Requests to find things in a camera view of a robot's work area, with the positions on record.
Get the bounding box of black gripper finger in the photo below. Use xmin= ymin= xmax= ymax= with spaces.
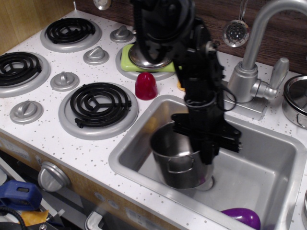
xmin=189 ymin=136 xmax=220 ymax=165

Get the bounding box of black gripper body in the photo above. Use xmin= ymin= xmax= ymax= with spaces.
xmin=171 ymin=96 xmax=241 ymax=152

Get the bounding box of stainless steel pot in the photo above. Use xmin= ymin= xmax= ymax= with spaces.
xmin=150 ymin=122 xmax=214 ymax=191

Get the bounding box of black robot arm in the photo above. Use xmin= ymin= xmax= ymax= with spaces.
xmin=132 ymin=0 xmax=241 ymax=165

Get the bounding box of silver sink basin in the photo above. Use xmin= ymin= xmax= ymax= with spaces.
xmin=109 ymin=95 xmax=307 ymax=230

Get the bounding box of steel pot lid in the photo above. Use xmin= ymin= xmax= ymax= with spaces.
xmin=128 ymin=43 xmax=171 ymax=70

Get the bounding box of yellow toy corn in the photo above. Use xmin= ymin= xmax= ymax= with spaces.
xmin=177 ymin=81 xmax=186 ymax=92

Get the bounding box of silver faucet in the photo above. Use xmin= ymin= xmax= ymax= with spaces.
xmin=223 ymin=0 xmax=307 ymax=120

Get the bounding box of red toy cup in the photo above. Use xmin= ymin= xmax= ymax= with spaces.
xmin=135 ymin=72 xmax=158 ymax=101

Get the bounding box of purple toy eggplant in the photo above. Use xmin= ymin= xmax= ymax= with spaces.
xmin=221 ymin=207 xmax=261 ymax=230

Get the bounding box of steel pan right edge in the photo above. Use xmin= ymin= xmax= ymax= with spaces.
xmin=282 ymin=75 xmax=307 ymax=129

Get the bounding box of hanging steel strainer ladle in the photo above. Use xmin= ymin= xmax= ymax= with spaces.
xmin=222 ymin=0 xmax=250 ymax=47

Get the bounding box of front stove burner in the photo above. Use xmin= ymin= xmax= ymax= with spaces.
xmin=59 ymin=82 xmax=139 ymax=140

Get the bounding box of silver knob top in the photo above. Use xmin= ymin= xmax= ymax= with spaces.
xmin=110 ymin=25 xmax=134 ymax=43

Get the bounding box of silver knob upper middle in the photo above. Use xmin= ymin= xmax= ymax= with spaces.
xmin=83 ymin=46 xmax=109 ymax=65

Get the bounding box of silver knob centre left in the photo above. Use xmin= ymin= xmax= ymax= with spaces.
xmin=50 ymin=71 xmax=80 ymax=92

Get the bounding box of hanging steel utensil top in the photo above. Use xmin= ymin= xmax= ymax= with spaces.
xmin=93 ymin=0 xmax=112 ymax=11

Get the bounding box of silver oven front knob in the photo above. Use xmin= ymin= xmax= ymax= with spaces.
xmin=38 ymin=161 xmax=71 ymax=192

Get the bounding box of back left stove burner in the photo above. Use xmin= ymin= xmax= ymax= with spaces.
xmin=40 ymin=18 xmax=102 ymax=53

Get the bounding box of silver knob lower left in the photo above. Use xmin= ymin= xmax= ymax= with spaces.
xmin=10 ymin=100 xmax=44 ymax=125

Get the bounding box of yellow cloth piece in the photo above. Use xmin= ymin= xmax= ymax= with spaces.
xmin=21 ymin=210 xmax=49 ymax=227

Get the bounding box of blue clamp tool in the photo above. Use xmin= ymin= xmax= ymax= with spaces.
xmin=0 ymin=180 xmax=43 ymax=211

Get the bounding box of far left stove burner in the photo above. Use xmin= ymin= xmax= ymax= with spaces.
xmin=0 ymin=52 xmax=51 ymax=98

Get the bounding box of silver oven door handle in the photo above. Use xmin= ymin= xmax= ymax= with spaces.
xmin=84 ymin=211 xmax=105 ymax=230

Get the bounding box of black cable lower left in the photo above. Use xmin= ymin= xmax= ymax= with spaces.
xmin=0 ymin=206 xmax=27 ymax=230

